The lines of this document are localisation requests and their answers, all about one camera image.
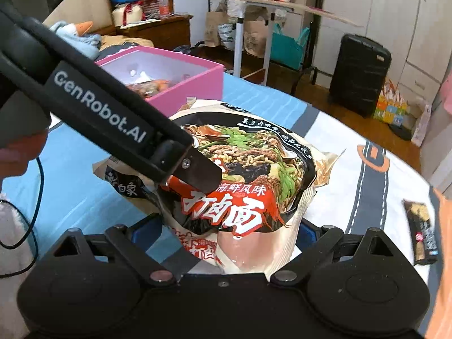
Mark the instant noodle packet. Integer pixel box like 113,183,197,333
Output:
93,99,337,275

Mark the clear bag of quail eggs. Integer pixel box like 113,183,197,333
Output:
126,80,169,99

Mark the left hand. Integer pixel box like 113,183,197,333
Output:
0,129,48,181

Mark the blue plush toy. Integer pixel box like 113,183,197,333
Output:
50,21,101,60

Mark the pink storage box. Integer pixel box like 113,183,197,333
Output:
96,45,225,117

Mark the wooden nightstand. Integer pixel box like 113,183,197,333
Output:
116,15,192,51

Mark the black snack bar packet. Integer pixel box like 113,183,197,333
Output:
403,201,439,266

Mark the white pink pouch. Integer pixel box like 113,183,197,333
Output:
411,104,431,147

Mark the teal shopping bag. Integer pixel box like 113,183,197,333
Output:
270,24,310,70

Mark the brown paper bag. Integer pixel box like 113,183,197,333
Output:
244,20,268,58

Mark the colourful gift bag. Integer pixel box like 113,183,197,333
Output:
373,80,408,126

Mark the white folding desk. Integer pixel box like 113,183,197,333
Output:
227,0,361,86

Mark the black suitcase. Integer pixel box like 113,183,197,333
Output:
329,34,392,118

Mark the pink paper bag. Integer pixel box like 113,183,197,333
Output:
440,70,452,115

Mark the white wardrobe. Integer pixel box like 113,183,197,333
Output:
314,0,451,103

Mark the black cable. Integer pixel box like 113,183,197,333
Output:
0,156,46,279

